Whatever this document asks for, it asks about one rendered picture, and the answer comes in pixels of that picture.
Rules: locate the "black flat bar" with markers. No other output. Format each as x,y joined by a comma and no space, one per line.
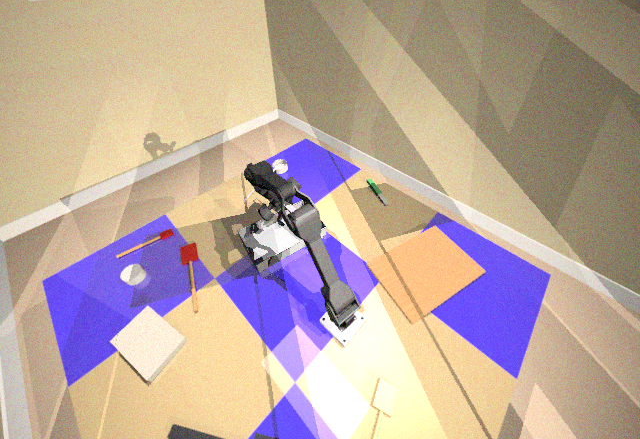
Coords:
181,432

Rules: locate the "red spatula with wooden handle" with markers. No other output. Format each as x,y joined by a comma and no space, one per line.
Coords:
188,255

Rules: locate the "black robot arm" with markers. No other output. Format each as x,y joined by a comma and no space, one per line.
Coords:
305,223

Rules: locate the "white short cylinder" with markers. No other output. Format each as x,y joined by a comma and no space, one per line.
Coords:
133,274

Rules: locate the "grey saucepan with long handle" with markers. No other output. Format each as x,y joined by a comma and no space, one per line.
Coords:
279,166

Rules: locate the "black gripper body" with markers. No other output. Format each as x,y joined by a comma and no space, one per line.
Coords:
265,211

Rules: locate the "light orange flat square board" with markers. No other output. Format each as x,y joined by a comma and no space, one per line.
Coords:
424,272

